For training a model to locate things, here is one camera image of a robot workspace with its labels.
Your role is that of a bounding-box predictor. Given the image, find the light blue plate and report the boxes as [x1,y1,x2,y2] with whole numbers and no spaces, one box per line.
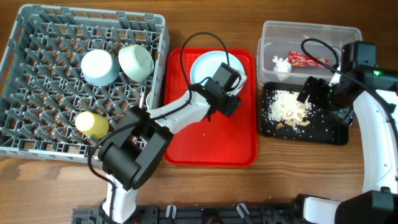
[190,50,245,95]

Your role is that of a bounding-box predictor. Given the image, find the rice and food scraps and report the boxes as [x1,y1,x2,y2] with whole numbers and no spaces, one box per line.
[266,90,312,129]

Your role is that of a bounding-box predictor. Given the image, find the red snack wrapper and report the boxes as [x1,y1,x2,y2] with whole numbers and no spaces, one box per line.
[287,51,322,67]

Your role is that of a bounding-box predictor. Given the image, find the white napkin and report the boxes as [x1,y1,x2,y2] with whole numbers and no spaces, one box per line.
[272,55,292,73]

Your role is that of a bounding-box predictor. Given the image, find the green bowl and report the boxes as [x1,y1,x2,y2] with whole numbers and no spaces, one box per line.
[118,44,154,82]

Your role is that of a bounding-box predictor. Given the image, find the light blue small bowl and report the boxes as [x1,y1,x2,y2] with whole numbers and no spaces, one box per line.
[81,49,120,86]

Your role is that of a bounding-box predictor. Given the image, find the yellow plastic cup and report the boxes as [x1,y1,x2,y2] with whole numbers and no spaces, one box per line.
[75,111,109,139]

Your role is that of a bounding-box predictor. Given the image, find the white plastic spoon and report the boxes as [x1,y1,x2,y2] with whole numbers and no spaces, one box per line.
[146,92,155,110]

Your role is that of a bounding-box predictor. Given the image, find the white plastic fork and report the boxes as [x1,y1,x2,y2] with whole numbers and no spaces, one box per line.
[138,92,145,108]

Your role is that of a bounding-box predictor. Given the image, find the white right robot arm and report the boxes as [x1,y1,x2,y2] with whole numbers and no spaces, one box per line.
[290,40,397,223]

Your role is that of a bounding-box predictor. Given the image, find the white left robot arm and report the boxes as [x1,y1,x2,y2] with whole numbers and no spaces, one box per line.
[98,63,247,223]

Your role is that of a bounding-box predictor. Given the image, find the black waste tray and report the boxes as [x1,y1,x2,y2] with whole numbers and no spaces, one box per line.
[260,82,349,146]

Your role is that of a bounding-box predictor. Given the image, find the clear plastic waste bin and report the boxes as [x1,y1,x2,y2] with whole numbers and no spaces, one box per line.
[257,21,362,86]

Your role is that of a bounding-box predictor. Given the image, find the grey plastic dishwasher rack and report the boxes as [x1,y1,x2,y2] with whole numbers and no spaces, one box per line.
[1,4,170,163]

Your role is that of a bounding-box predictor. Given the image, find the red plastic tray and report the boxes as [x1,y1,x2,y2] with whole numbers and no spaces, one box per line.
[164,49,257,167]

